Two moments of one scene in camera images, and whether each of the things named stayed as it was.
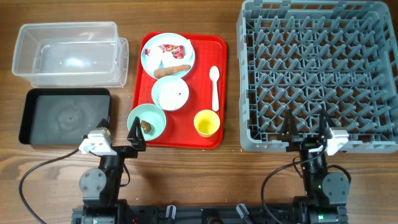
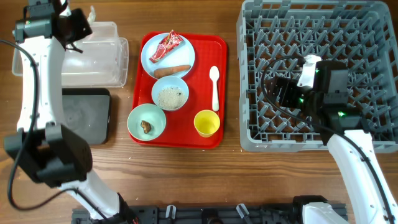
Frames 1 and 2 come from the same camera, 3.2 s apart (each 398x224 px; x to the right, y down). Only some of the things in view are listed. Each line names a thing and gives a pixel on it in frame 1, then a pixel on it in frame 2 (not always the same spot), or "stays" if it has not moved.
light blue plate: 165,50 stays
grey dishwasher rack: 308,56 stays
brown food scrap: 147,126 stays
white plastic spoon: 214,74 stays
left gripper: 137,142 to 85,28
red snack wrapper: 177,50 to 168,43
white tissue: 155,55 to 91,17
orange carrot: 161,73 stays
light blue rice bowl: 170,93 stays
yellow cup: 206,123 stays
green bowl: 152,114 stays
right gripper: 308,144 to 289,86
